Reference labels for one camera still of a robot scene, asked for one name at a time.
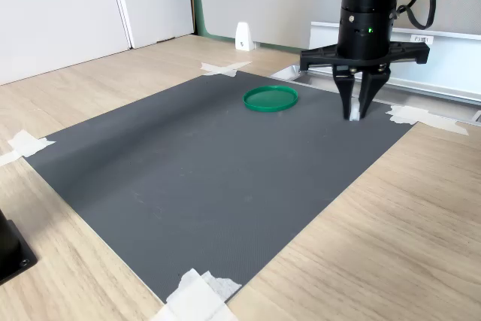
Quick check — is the small white plastic terminal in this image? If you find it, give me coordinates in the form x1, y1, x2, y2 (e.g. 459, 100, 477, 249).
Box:
349, 97, 362, 123

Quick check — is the round green lid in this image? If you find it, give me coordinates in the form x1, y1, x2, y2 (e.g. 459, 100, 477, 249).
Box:
242, 85, 299, 114

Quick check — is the white tape piece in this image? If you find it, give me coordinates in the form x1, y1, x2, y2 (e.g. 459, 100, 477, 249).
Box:
0, 129, 56, 167
150, 268, 241, 321
386, 104, 470, 137
200, 60, 253, 77

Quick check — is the dark grey mat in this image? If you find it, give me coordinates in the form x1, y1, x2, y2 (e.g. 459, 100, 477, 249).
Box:
26, 70, 420, 303

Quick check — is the wide white board panel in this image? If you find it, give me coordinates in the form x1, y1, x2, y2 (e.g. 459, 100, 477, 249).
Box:
0, 0, 133, 86

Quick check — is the silver cable duct with flap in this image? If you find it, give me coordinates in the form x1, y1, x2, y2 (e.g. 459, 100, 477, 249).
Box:
269, 21, 481, 126

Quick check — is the white partition bracket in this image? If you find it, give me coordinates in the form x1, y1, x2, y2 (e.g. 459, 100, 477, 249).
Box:
234, 21, 253, 52

